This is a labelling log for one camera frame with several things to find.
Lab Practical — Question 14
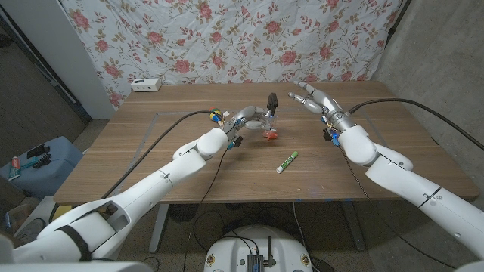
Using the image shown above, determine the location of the black antenna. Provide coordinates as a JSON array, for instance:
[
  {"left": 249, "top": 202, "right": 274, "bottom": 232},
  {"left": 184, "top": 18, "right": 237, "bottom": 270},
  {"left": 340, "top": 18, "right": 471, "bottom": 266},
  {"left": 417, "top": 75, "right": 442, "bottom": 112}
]
[{"left": 265, "top": 236, "right": 277, "bottom": 267}]

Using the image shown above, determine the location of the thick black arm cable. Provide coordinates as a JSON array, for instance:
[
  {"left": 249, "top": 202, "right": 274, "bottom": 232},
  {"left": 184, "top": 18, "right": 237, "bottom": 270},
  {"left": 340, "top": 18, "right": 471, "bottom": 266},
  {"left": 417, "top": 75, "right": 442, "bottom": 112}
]
[
  {"left": 347, "top": 97, "right": 484, "bottom": 152},
  {"left": 100, "top": 109, "right": 226, "bottom": 200}
]

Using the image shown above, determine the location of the green and white marker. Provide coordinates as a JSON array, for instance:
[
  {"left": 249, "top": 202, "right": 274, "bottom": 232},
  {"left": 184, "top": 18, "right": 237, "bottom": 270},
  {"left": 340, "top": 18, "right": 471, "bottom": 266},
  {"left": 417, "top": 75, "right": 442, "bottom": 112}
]
[{"left": 276, "top": 150, "right": 299, "bottom": 175}]

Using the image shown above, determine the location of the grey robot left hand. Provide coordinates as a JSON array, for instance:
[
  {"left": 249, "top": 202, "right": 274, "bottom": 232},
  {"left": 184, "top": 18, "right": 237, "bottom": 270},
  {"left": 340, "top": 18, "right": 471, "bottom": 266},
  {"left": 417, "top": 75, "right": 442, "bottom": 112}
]
[{"left": 222, "top": 105, "right": 279, "bottom": 141}]

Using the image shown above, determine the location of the multicoloured wooden maraca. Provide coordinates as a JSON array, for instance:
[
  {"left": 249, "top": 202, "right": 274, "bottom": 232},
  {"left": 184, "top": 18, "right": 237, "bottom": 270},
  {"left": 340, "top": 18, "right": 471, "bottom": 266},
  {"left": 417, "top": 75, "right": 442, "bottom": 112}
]
[{"left": 209, "top": 107, "right": 225, "bottom": 124}]

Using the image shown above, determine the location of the red toothpaste tube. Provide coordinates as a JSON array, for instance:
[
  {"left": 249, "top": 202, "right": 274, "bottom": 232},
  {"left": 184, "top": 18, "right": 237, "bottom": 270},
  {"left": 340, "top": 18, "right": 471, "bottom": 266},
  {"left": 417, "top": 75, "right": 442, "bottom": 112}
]
[{"left": 8, "top": 156, "right": 22, "bottom": 181}]

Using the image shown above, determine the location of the white robot torso base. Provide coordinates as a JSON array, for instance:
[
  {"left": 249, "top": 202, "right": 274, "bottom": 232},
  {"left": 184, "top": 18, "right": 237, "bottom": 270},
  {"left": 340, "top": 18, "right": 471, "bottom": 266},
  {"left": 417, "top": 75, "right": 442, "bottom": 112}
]
[{"left": 203, "top": 225, "right": 314, "bottom": 272}]

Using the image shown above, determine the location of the black pump head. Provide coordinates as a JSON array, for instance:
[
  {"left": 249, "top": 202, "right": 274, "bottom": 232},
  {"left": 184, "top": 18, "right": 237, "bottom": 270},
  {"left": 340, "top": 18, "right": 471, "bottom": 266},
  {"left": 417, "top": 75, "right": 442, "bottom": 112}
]
[{"left": 266, "top": 92, "right": 279, "bottom": 116}]

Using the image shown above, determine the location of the white robot shoulder cover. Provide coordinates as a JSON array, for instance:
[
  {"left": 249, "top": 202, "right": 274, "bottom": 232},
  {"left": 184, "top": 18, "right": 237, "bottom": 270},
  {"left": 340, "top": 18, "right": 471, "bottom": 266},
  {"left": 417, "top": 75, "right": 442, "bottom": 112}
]
[{"left": 0, "top": 260, "right": 154, "bottom": 272}]

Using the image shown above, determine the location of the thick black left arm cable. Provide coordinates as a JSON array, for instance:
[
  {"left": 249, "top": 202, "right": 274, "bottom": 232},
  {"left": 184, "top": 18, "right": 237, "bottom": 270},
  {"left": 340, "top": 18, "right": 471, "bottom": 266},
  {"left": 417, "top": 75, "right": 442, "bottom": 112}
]
[{"left": 100, "top": 109, "right": 226, "bottom": 200}]

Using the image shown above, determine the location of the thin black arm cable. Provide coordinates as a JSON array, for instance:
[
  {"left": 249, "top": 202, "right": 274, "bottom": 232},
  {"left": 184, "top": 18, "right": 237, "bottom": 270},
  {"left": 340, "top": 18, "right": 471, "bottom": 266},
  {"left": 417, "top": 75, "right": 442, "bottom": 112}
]
[
  {"left": 338, "top": 145, "right": 458, "bottom": 270},
  {"left": 182, "top": 147, "right": 230, "bottom": 272}
]

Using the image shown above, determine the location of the blue storage box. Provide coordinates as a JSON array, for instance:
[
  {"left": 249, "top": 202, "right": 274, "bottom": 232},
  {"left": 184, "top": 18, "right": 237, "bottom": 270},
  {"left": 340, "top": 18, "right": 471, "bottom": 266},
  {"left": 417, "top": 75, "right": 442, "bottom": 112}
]
[{"left": 0, "top": 135, "right": 84, "bottom": 201}]

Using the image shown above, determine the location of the white table leg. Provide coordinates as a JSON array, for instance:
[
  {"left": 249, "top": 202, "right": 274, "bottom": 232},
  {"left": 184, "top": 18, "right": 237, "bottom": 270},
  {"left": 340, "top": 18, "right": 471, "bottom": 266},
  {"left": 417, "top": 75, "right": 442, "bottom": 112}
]
[{"left": 148, "top": 203, "right": 170, "bottom": 253}]

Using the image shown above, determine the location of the black backdrop stand pole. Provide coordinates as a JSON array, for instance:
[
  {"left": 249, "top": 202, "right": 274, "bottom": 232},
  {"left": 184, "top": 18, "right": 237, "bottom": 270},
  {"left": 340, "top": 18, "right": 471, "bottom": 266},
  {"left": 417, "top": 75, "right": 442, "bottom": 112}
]
[{"left": 384, "top": 0, "right": 413, "bottom": 48}]

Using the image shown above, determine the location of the grey computer module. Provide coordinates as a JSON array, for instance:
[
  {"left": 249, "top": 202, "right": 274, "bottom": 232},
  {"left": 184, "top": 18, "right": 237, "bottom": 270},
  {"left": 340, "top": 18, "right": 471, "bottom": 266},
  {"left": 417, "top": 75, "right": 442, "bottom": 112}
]
[{"left": 246, "top": 253, "right": 265, "bottom": 272}]

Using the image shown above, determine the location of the floral backdrop cloth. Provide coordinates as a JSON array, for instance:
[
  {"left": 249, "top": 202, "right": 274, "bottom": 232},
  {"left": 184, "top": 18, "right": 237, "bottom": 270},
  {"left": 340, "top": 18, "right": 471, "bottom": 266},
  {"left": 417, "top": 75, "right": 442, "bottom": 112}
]
[{"left": 60, "top": 0, "right": 405, "bottom": 109}]

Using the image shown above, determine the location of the yellow and black floor item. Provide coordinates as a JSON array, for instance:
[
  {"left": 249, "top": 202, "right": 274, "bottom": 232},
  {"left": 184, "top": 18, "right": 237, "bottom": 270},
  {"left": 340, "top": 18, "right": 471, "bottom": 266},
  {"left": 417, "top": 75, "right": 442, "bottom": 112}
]
[{"left": 51, "top": 203, "right": 73, "bottom": 224}]

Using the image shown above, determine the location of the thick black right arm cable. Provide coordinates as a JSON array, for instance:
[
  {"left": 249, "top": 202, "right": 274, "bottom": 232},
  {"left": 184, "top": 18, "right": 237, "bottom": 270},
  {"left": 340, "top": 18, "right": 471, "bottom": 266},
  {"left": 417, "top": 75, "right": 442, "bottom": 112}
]
[{"left": 347, "top": 97, "right": 484, "bottom": 152}]

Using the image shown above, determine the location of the white power strip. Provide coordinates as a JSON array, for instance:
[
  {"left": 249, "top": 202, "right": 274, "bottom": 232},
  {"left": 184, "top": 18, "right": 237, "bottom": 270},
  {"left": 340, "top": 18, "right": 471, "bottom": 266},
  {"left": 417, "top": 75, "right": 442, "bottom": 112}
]
[{"left": 130, "top": 78, "right": 163, "bottom": 93}]

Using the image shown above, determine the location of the grey table leg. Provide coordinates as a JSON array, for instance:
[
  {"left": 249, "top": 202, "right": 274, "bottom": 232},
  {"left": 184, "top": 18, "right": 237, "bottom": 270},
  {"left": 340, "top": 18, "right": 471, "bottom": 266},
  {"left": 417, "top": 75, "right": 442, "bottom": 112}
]
[{"left": 342, "top": 199, "right": 367, "bottom": 252}]

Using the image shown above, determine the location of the black flat clip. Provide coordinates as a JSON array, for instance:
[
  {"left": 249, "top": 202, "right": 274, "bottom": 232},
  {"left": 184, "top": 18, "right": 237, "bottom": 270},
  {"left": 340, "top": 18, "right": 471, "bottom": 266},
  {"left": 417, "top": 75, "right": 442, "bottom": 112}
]
[{"left": 26, "top": 143, "right": 51, "bottom": 159}]

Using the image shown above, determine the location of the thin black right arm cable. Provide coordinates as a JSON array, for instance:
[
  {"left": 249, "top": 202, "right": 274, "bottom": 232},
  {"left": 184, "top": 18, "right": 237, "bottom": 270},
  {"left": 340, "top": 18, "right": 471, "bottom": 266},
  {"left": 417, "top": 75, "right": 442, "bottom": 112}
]
[{"left": 338, "top": 145, "right": 458, "bottom": 270}]

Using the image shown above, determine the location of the clear plastic dispenser bottle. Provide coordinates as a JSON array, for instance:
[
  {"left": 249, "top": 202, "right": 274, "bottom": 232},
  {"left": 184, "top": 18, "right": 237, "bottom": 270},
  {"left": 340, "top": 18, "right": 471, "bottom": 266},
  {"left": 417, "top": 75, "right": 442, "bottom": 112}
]
[{"left": 262, "top": 109, "right": 279, "bottom": 133}]

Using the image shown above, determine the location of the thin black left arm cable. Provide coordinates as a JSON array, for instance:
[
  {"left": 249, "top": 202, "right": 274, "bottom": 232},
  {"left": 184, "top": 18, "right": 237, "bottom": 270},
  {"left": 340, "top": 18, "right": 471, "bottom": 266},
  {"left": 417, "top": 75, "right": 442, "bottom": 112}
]
[{"left": 182, "top": 147, "right": 230, "bottom": 272}]

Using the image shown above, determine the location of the black hair brush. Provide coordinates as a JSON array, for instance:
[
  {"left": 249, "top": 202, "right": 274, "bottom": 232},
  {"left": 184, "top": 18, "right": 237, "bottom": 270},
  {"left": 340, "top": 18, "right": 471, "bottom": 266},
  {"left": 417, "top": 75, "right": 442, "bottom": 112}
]
[{"left": 32, "top": 153, "right": 53, "bottom": 169}]

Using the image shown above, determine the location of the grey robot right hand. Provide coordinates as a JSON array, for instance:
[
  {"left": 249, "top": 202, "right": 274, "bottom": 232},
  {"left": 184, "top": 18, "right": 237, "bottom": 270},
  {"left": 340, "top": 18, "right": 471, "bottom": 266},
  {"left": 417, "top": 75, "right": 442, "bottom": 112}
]
[{"left": 287, "top": 80, "right": 358, "bottom": 132}]

